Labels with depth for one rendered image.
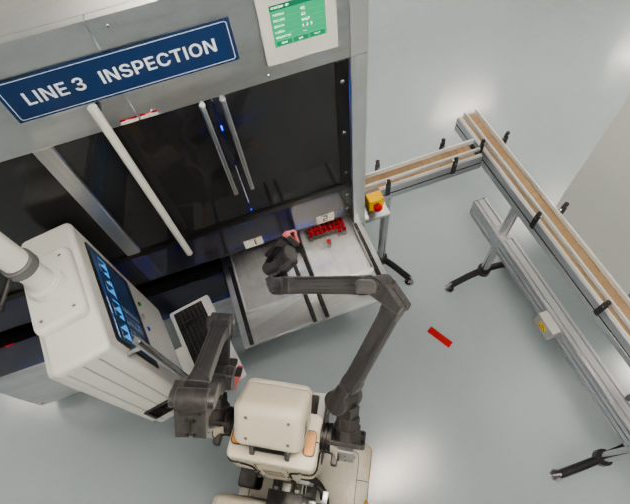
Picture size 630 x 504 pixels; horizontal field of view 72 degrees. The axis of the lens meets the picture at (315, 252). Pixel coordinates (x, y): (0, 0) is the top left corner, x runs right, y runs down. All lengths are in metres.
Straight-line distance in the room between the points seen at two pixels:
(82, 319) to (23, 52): 0.69
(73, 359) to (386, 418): 1.81
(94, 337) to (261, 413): 0.51
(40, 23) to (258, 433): 1.17
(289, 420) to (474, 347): 1.77
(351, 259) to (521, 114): 2.46
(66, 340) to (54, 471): 1.83
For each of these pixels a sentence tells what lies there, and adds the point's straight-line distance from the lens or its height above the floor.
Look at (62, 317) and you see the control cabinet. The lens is 1.40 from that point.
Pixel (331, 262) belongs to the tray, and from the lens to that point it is 2.02.
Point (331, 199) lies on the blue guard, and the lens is 1.89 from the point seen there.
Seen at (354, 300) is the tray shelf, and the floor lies 0.88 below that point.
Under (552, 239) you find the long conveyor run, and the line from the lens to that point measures 2.19.
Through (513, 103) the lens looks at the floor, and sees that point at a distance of 4.18.
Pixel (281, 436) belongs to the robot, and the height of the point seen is 1.34.
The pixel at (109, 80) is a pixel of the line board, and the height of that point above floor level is 1.95.
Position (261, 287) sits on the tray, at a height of 0.88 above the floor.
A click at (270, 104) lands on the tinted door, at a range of 1.46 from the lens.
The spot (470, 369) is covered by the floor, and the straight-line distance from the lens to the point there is 2.83.
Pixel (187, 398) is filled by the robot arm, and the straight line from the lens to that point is 1.12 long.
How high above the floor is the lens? 2.65
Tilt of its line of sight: 59 degrees down
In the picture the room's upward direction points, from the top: 10 degrees counter-clockwise
